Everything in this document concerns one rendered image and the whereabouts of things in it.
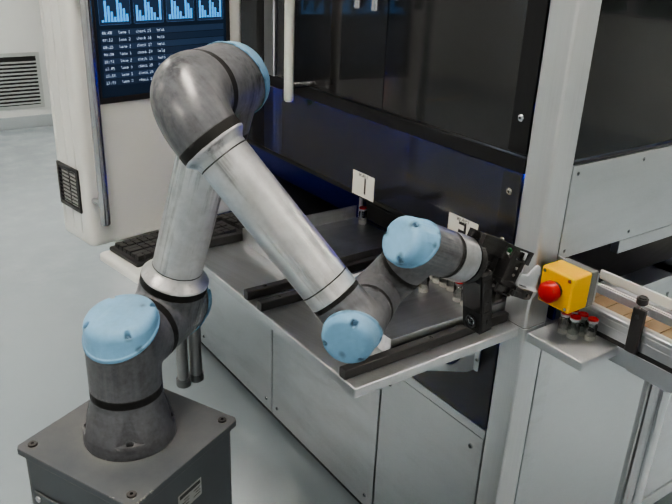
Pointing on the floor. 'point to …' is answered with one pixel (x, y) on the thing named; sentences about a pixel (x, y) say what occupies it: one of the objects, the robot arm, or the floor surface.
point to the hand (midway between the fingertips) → (528, 293)
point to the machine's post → (538, 233)
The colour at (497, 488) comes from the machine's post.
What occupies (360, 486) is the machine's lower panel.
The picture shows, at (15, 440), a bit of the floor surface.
